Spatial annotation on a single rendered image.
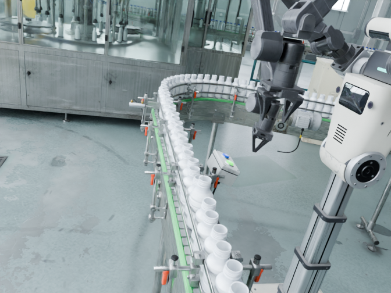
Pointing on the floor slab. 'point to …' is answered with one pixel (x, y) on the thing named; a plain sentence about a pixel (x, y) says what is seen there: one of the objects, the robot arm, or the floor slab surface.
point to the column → (381, 6)
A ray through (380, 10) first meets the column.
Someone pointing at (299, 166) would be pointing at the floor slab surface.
